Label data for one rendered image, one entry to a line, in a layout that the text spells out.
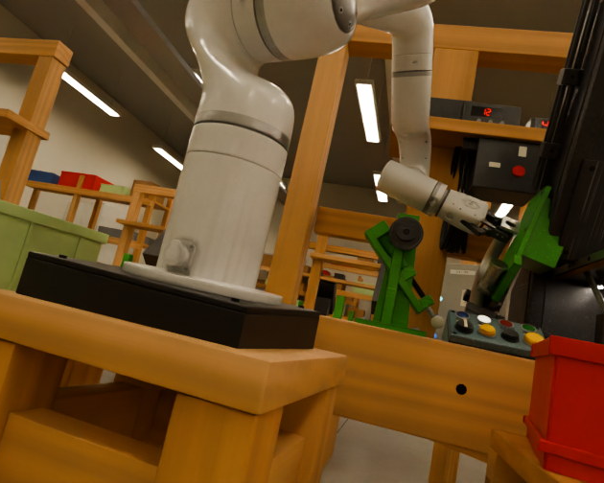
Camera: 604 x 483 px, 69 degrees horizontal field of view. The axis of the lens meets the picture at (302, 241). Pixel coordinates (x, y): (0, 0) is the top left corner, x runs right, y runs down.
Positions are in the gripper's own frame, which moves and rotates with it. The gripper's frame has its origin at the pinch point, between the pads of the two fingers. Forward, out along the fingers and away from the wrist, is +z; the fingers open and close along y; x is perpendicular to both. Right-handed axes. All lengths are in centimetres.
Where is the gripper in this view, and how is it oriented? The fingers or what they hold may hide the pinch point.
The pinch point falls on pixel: (502, 230)
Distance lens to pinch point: 114.2
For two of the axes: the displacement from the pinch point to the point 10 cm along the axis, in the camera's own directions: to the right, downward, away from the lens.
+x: -2.4, 7.5, 6.1
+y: 4.5, -4.7, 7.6
